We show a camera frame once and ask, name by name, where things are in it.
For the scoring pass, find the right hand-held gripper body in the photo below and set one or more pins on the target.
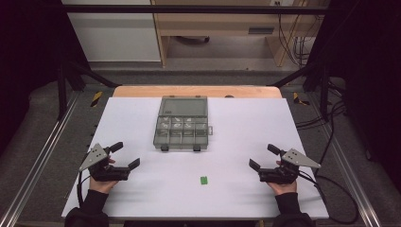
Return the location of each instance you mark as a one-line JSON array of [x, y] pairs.
[[298, 158]]

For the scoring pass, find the black horizontal frame bar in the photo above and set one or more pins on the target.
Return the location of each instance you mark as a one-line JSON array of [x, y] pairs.
[[189, 9]]

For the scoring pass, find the white cabinet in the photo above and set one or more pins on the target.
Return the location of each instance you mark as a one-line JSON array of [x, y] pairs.
[[116, 34]]

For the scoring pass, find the light wooden desk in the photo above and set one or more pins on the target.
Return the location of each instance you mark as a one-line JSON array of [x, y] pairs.
[[217, 23]]

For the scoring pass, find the person's right hand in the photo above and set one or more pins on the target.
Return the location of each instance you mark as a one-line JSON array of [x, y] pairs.
[[283, 188]]

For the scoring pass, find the person's left hand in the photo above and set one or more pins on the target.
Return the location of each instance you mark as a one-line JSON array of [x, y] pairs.
[[101, 186]]

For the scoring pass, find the black metal frame stand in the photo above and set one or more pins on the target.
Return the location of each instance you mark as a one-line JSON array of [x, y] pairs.
[[321, 78], [63, 82]]

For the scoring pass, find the white table board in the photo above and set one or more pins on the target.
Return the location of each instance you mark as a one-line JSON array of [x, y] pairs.
[[220, 157]]

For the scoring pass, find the aluminium floor rail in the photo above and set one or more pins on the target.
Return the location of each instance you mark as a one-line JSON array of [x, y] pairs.
[[38, 157], [346, 164]]

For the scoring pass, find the wooden table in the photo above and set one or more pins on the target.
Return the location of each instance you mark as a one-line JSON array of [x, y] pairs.
[[142, 91]]

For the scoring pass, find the grey clear compartment organizer box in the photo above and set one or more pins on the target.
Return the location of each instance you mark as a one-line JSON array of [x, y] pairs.
[[183, 126]]

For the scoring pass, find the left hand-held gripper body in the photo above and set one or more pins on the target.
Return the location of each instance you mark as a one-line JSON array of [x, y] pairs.
[[94, 156]]

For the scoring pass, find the black curtain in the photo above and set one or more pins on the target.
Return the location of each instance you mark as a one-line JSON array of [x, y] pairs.
[[369, 63], [28, 47]]

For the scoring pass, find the small green plastic piece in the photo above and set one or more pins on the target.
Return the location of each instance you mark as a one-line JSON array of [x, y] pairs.
[[204, 180]]

